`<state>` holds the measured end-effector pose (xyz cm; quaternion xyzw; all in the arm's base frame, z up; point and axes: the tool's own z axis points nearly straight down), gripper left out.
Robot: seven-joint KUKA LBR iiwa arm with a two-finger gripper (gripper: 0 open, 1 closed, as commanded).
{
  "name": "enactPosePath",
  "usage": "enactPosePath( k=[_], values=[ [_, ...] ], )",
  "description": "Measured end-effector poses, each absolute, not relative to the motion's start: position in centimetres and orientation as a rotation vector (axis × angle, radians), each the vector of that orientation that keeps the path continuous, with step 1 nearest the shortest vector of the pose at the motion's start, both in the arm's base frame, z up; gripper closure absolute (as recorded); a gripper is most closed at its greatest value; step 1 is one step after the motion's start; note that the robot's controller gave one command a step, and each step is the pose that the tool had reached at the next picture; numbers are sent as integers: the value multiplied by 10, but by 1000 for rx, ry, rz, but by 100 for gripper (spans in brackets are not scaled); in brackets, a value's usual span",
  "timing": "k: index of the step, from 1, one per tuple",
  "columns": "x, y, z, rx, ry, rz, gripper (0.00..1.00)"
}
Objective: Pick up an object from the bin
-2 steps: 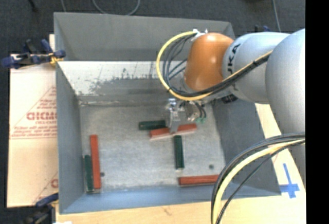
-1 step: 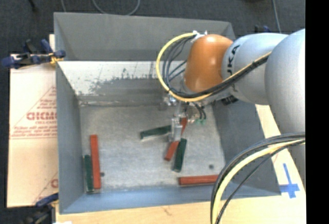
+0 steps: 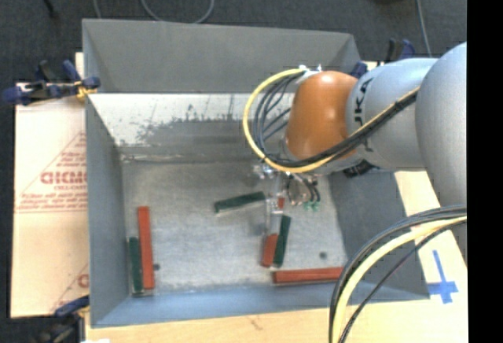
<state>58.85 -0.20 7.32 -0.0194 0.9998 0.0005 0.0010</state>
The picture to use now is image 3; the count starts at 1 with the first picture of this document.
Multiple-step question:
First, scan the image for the red-brown flat block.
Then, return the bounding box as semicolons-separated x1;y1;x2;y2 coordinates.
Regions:
261;233;280;268
137;205;156;291
271;266;346;286

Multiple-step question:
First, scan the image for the brown cardboard board, red print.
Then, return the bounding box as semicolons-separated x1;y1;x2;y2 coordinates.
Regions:
9;90;91;319

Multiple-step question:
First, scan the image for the dark green flat block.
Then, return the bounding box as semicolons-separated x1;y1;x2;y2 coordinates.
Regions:
273;214;292;267
127;236;144;294
213;191;267;214

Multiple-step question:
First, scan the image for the grey metal bin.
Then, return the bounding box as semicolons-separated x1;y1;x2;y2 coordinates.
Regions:
81;18;430;329

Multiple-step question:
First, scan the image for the black cylinder on white bracket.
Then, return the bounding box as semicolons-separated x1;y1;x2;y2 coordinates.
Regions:
342;160;375;179

